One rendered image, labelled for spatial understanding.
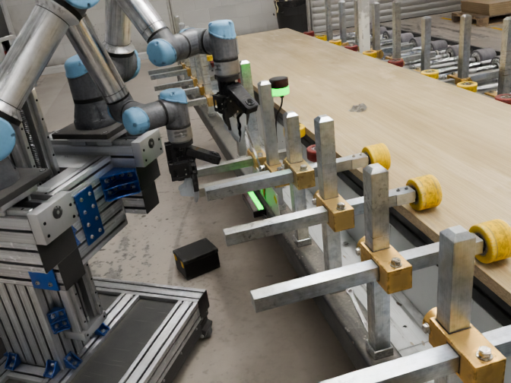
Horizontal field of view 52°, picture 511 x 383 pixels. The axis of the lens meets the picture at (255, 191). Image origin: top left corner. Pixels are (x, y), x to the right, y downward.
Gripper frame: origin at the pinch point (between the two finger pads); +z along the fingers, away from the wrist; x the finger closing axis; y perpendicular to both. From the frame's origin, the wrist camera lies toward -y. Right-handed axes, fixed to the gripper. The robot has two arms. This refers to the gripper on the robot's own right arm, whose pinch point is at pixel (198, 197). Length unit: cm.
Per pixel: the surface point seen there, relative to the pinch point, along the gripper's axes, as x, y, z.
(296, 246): 22.5, -24.8, 12.1
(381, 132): -3, -66, -8
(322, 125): 48, -25, -33
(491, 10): -560, -536, 53
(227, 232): 51, -1, -14
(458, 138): 15, -83, -9
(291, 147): 22.8, -25.5, -19.6
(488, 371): 105, -26, -13
